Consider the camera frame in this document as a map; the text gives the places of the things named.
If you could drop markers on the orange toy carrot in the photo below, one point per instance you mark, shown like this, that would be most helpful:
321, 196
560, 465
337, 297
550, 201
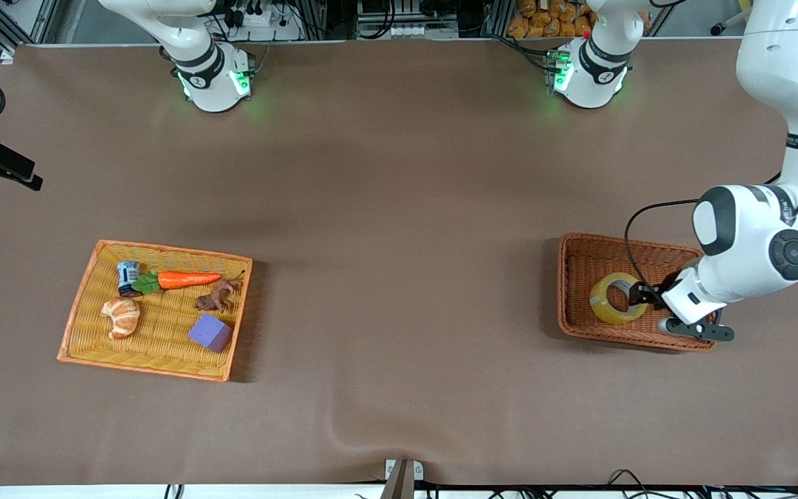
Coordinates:
188, 279

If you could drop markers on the pile of orange bread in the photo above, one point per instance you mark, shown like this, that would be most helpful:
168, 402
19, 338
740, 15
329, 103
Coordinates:
544, 21

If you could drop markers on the purple foam block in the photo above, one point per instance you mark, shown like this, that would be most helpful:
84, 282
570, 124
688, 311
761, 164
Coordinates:
210, 333

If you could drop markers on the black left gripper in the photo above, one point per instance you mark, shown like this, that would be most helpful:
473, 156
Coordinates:
657, 293

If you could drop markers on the brown wicker basket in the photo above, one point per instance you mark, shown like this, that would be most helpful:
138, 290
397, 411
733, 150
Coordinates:
579, 277

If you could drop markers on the small white socket strip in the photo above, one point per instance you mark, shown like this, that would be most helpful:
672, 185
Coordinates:
409, 31

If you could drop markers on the yellow packing tape roll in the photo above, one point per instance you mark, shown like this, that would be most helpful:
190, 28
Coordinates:
603, 308

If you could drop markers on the toy croissant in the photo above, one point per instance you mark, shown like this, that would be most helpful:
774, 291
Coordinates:
122, 317

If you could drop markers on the yellow woven tray basket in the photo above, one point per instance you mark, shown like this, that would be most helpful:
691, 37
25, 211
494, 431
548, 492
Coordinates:
94, 326

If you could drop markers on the small blue white can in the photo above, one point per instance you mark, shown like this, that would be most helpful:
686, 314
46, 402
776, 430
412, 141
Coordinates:
127, 274

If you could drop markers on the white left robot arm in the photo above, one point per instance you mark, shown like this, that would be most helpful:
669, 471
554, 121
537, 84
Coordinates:
752, 242

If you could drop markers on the brown toy horse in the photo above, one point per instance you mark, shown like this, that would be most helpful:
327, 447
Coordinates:
215, 299

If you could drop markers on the white power strip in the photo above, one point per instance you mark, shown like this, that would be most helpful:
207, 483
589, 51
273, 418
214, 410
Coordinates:
267, 28

